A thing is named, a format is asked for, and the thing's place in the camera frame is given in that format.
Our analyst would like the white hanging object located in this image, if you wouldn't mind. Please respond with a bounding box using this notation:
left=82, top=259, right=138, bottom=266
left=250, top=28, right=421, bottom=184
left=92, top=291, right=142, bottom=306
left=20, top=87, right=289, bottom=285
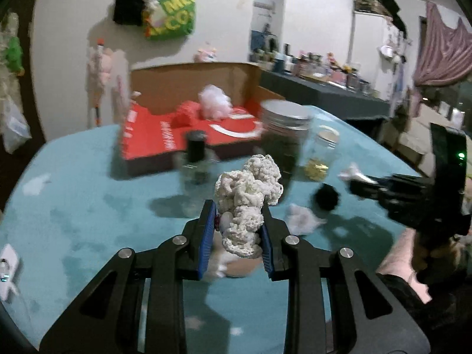
left=378, top=43, right=406, bottom=64

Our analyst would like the large jar with silver lid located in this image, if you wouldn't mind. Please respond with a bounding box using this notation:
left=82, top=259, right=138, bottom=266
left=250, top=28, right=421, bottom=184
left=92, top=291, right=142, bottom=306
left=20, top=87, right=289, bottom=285
left=260, top=99, right=314, bottom=189

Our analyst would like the red-lined cardboard box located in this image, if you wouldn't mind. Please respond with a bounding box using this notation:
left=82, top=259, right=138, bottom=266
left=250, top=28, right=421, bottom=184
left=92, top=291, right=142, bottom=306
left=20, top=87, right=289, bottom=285
left=118, top=62, right=286, bottom=178

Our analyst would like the person's dark clothing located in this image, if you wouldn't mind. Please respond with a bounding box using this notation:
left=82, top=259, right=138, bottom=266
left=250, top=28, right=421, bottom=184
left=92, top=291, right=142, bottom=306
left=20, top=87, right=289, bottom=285
left=376, top=271, right=472, bottom=354

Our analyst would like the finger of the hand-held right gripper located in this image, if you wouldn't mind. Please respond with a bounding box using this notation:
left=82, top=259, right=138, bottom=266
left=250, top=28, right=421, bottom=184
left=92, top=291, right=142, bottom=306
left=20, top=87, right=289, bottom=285
left=348, top=174, right=436, bottom=194
left=374, top=192, right=436, bottom=231

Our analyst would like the white mesh bath sponge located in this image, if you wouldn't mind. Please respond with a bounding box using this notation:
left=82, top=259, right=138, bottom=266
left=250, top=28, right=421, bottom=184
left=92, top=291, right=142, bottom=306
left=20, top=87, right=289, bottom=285
left=199, top=85, right=234, bottom=120

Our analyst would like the dark cluttered side table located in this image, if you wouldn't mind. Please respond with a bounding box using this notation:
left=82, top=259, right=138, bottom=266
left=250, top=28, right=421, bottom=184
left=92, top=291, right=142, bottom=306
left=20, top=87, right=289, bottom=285
left=251, top=40, right=380, bottom=98

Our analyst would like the mop with orange handle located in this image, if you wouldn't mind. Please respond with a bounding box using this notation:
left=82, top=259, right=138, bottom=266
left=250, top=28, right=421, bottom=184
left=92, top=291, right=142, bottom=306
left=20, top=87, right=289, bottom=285
left=93, top=39, right=104, bottom=119

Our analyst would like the green shopping bag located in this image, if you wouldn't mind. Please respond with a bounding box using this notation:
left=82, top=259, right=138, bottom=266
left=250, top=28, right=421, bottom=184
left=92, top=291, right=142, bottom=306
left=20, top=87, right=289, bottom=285
left=142, top=0, right=198, bottom=41

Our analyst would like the wall mirror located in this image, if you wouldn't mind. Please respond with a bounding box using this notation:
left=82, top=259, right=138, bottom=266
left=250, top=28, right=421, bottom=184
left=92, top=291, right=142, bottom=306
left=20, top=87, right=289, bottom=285
left=251, top=0, right=287, bottom=63

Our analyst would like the person's right hand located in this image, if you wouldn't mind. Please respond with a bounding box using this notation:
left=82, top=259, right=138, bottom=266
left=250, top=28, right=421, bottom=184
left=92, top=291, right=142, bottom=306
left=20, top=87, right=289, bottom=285
left=430, top=237, right=471, bottom=264

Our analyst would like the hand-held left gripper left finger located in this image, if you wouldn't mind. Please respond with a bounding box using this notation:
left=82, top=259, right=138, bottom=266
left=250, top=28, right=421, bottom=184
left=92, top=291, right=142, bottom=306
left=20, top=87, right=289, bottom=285
left=39, top=199, right=218, bottom=354

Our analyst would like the fluffy white cotton wad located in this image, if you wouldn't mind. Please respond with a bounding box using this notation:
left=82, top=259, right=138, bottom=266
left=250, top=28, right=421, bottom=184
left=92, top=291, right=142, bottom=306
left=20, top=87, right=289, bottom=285
left=288, top=204, right=327, bottom=236

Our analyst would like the small jar with white lid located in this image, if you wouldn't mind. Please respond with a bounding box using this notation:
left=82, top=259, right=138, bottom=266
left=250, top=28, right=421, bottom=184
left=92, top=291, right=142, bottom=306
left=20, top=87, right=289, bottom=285
left=303, top=125, right=340, bottom=181

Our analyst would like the white plush keychain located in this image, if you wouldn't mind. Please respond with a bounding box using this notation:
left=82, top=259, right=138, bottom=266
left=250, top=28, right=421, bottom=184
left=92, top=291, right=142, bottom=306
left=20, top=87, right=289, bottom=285
left=142, top=0, right=163, bottom=20

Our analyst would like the glass bottle with black lid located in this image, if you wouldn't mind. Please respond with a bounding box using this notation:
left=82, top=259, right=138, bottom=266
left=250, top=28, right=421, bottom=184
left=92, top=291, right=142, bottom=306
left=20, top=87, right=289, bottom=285
left=173, top=131, right=222, bottom=216

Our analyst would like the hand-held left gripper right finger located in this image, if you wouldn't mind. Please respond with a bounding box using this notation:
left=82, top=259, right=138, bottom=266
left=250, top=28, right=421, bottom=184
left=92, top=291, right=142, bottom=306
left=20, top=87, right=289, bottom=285
left=258, top=203, right=432, bottom=354

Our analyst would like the knotted white cloth piece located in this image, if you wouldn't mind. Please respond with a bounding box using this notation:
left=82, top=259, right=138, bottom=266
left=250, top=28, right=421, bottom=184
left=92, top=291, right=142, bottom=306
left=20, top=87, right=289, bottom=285
left=337, top=162, right=377, bottom=184

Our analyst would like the green plush toy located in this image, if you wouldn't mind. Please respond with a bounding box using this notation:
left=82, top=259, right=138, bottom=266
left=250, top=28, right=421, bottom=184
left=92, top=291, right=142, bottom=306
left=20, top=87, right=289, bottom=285
left=5, top=37, right=25, bottom=73

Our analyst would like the white power adapter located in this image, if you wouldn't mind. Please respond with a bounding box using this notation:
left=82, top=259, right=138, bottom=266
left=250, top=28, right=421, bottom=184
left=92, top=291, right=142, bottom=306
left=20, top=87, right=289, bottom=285
left=0, top=243, right=22, bottom=302

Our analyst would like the pink curtain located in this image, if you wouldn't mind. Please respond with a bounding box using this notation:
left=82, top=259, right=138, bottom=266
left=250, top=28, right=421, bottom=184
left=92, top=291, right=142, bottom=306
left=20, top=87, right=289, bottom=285
left=413, top=2, right=472, bottom=88

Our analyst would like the white crocheted toy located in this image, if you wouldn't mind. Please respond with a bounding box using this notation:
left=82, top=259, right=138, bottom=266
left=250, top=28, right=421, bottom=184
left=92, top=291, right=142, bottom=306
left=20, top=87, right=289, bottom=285
left=214, top=154, right=284, bottom=259

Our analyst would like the pale pink plush toy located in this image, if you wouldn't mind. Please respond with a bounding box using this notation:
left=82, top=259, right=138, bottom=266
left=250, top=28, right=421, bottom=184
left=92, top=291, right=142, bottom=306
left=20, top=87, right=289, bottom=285
left=88, top=46, right=116, bottom=87

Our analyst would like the dark clothes pile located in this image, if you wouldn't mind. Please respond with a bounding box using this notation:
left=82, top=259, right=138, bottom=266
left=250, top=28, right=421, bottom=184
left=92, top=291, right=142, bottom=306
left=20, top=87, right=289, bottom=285
left=353, top=0, right=408, bottom=39

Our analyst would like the white fabric wardrobe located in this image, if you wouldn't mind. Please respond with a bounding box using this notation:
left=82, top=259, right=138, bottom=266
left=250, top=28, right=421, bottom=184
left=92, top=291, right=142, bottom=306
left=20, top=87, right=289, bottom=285
left=348, top=0, right=410, bottom=100

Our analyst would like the black pompom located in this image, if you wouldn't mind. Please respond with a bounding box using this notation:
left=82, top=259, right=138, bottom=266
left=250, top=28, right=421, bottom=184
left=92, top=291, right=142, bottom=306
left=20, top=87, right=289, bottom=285
left=313, top=183, right=339, bottom=212

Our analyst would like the red knitted toy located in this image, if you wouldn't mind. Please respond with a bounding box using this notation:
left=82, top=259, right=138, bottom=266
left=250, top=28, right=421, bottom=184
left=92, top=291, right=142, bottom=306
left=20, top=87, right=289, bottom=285
left=173, top=100, right=201, bottom=128

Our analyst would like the black hanging bag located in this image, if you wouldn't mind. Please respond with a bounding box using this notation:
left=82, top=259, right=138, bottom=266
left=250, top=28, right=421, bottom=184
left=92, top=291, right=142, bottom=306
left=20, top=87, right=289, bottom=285
left=112, top=0, right=153, bottom=26

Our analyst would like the white plastic bag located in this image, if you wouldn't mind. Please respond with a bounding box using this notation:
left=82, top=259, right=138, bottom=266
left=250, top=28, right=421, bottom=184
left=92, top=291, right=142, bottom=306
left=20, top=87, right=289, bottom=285
left=0, top=99, right=32, bottom=154

